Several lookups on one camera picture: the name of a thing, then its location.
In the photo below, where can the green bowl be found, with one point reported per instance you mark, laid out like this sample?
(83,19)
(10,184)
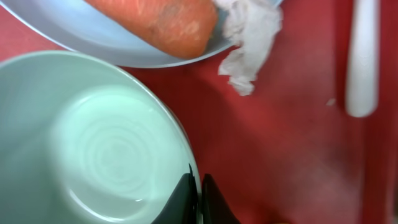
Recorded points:
(82,141)

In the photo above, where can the white plastic spoon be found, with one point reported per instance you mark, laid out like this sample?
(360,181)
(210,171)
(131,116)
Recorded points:
(362,76)

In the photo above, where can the orange carrot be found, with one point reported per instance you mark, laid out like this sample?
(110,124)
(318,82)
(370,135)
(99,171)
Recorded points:
(180,28)

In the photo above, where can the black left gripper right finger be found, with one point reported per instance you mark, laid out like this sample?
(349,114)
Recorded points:
(215,209)

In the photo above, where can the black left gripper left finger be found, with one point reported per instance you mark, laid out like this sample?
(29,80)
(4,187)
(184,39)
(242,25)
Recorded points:
(181,207)

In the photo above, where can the red serving tray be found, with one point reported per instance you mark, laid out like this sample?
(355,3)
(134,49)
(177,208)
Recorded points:
(288,153)

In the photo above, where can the white napkin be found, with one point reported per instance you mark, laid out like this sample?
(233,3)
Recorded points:
(251,26)

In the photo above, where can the light blue plate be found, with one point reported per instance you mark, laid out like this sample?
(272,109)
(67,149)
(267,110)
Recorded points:
(76,25)

